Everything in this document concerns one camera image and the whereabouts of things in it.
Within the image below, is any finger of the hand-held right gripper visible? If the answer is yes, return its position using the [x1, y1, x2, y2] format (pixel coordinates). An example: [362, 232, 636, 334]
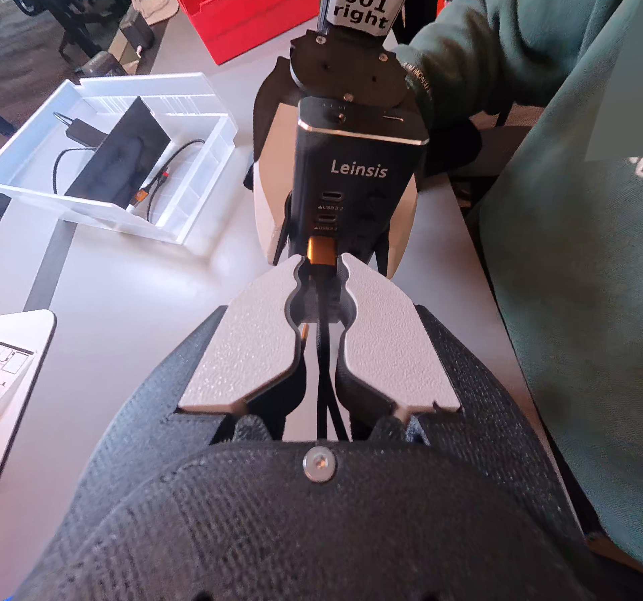
[382, 176, 420, 281]
[251, 155, 298, 267]

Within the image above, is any black divider panel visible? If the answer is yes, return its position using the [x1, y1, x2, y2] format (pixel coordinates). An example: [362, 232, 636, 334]
[65, 96, 171, 209]

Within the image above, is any red plastic bin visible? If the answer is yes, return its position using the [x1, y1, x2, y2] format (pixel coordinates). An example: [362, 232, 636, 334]
[171, 0, 325, 66]

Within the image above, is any person's right forearm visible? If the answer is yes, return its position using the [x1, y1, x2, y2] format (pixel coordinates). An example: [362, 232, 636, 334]
[394, 0, 621, 109]

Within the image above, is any black usb cable red plug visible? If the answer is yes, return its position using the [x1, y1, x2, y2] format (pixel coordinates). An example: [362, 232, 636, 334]
[128, 138, 207, 224]

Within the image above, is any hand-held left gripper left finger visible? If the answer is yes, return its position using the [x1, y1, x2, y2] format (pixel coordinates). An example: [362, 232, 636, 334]
[178, 254, 308, 414]

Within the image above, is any white document stand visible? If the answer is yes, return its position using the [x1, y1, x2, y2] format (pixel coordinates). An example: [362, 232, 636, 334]
[0, 309, 57, 471]

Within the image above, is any clear plastic bin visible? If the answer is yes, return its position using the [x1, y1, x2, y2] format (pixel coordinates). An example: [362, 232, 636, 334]
[0, 72, 238, 245]

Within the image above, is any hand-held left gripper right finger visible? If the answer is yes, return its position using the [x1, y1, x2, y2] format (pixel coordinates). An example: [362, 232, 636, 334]
[335, 253, 462, 414]

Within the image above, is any black usb hub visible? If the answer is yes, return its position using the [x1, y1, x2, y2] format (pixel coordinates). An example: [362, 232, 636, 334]
[64, 118, 109, 149]
[289, 96, 430, 280]

